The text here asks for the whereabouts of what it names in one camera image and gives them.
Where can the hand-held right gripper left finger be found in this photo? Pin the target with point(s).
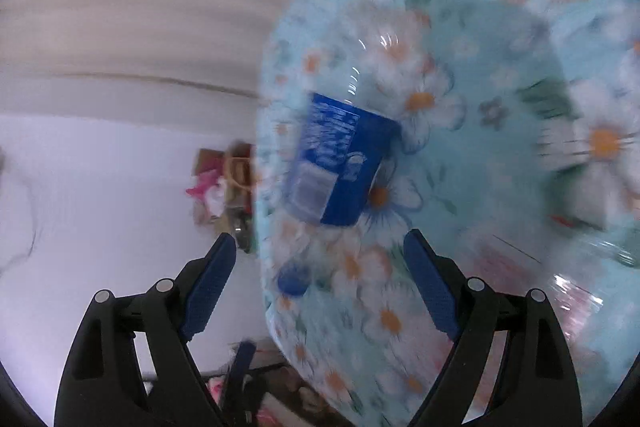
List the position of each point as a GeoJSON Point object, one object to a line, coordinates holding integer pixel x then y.
{"type": "Point", "coordinates": [210, 287]}

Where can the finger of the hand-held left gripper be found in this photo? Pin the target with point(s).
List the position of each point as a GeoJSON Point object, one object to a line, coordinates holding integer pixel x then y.
{"type": "Point", "coordinates": [245, 354]}

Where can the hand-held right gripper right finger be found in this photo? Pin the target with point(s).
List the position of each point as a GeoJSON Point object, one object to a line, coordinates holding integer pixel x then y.
{"type": "Point", "coordinates": [430, 287]}

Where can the clear bottle blue label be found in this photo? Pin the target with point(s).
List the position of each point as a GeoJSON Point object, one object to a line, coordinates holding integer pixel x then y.
{"type": "Point", "coordinates": [345, 167]}

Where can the pink cloth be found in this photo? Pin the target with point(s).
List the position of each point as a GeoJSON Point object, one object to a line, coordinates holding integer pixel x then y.
{"type": "Point", "coordinates": [206, 188]}

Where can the blue floral tablecloth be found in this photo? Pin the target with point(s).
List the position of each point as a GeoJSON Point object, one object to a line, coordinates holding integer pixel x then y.
{"type": "Point", "coordinates": [500, 57]}

